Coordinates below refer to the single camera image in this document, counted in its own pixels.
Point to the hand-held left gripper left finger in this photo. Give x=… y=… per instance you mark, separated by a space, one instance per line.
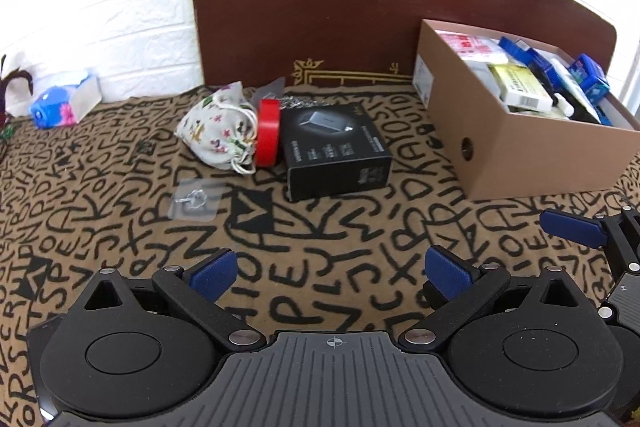
x=215 y=274

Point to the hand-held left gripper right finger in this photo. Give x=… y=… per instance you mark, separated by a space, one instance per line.
x=447 y=272

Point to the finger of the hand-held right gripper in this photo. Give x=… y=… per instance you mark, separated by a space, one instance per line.
x=570 y=227

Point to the brown cardboard box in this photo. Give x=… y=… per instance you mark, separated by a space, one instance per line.
x=525 y=157

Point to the blue and white tube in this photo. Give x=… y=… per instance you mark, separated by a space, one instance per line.
x=567 y=79

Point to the blue mint box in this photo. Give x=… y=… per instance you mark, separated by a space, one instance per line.
x=590 y=79

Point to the pack of clear zip bags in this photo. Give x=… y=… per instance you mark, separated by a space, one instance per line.
x=475 y=49

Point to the clear adhesive hook pack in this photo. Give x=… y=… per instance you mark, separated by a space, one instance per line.
x=192 y=199

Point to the small white bottle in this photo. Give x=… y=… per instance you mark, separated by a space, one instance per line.
x=562 y=104

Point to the yellow medicine box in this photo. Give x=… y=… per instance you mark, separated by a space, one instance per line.
x=520 y=87

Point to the red tape roll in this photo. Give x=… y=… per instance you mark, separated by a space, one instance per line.
x=267 y=132

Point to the black product box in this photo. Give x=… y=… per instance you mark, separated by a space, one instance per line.
x=330 y=157

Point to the clear plastic packet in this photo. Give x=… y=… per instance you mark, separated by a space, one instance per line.
x=272 y=88

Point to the blue tissue pack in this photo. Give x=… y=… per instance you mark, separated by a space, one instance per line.
x=55 y=104

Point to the dark red feather duster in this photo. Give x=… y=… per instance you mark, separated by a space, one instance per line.
x=20 y=77

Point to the brown wooden headboard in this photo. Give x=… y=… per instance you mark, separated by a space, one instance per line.
x=325 y=7

